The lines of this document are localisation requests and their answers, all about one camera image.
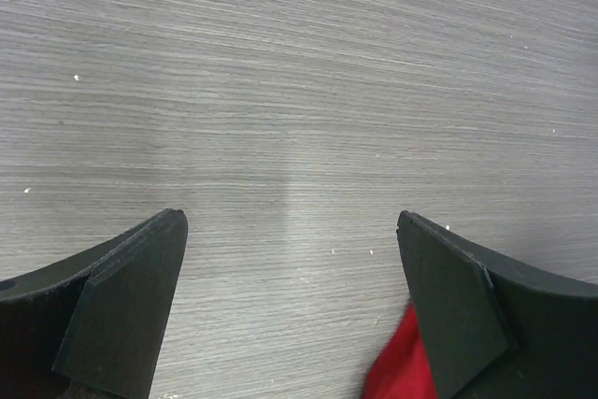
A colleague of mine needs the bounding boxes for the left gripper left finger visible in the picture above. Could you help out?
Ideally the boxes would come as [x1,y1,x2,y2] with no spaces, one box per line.
[1,208,188,398]

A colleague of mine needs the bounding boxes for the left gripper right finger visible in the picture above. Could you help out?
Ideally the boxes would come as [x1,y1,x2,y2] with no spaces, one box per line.
[397,211,597,398]

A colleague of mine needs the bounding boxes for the red t-shirt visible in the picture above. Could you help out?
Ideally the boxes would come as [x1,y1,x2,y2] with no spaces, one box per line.
[361,301,438,399]

